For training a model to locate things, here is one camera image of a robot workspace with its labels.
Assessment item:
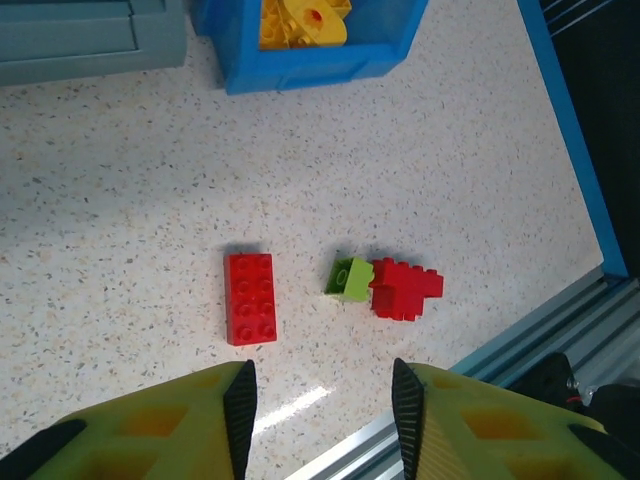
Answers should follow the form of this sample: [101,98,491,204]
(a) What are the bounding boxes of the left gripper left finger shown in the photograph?
[0,358,259,480]

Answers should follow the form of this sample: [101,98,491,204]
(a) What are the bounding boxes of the aluminium profile rail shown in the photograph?
[282,267,640,480]

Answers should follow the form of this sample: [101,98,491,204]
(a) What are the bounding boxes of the grey plastic bin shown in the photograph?
[0,0,187,87]

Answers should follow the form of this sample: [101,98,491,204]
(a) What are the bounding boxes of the long red lego brick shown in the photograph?
[222,252,279,347]

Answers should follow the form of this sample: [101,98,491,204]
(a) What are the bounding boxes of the blue plastic bin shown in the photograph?
[191,0,431,96]

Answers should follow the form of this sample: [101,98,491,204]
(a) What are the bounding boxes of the small green lego brick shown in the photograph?
[323,256,376,304]

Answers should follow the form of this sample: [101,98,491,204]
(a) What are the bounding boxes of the stacked red lego bricks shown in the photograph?
[368,256,445,322]

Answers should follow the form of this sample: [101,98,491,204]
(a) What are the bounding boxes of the blue table border strip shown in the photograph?
[517,0,630,280]

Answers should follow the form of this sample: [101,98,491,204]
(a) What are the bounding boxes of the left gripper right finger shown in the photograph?
[391,357,640,480]

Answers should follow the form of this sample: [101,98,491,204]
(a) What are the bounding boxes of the yellow round lego piece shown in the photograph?
[284,0,350,48]

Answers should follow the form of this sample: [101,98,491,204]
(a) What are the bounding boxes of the yellow lego brick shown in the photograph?
[258,0,301,50]

